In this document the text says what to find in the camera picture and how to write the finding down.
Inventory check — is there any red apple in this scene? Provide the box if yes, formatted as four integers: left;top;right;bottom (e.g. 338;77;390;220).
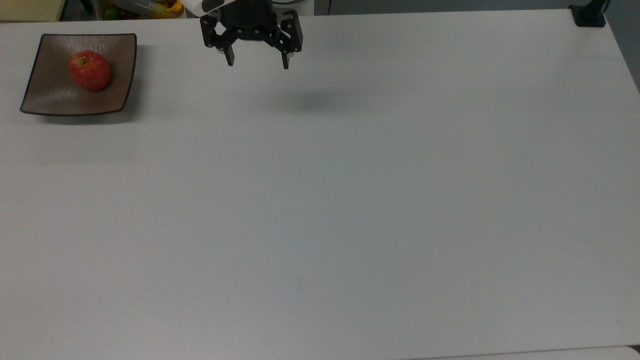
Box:
68;50;113;92

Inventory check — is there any beige board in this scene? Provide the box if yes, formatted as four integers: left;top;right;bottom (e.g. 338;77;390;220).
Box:
0;0;67;22

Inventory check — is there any brown square ceramic plate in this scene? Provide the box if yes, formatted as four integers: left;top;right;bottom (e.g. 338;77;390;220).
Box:
19;33;138;117

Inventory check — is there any container with yellow items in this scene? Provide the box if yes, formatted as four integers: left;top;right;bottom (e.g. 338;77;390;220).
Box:
97;0;187;20

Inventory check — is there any black stand base clamp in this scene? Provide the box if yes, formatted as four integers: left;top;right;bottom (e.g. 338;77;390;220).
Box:
569;0;612;28

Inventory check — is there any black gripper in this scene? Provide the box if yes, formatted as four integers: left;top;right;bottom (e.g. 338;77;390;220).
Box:
200;0;304;70

